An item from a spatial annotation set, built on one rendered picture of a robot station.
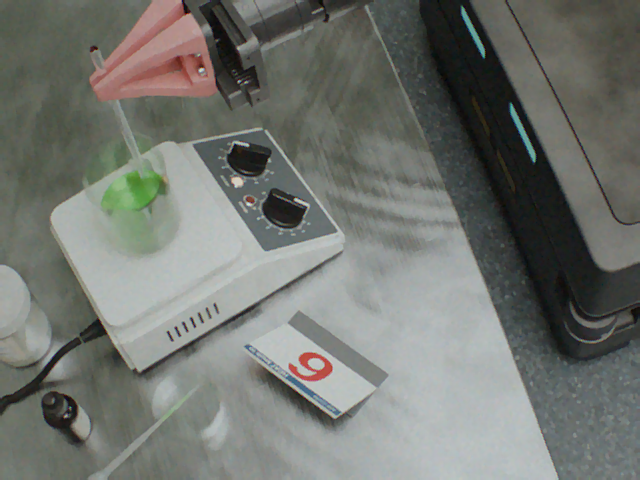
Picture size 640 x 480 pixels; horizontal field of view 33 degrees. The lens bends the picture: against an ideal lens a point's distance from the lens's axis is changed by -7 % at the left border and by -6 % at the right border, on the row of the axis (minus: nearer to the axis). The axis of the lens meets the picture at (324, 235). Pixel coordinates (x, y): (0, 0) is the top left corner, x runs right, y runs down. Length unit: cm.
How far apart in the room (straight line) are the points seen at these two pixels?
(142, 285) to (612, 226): 71
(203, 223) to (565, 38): 80
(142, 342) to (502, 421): 28
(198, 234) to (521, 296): 95
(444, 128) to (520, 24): 38
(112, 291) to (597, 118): 80
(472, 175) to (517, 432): 100
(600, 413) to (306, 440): 87
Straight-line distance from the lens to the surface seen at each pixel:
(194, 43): 70
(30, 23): 114
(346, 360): 89
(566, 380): 169
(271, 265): 87
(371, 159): 97
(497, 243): 178
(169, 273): 84
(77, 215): 89
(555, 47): 153
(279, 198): 88
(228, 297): 87
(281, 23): 72
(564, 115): 147
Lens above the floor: 158
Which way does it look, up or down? 62 degrees down
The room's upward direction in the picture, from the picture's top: 10 degrees counter-clockwise
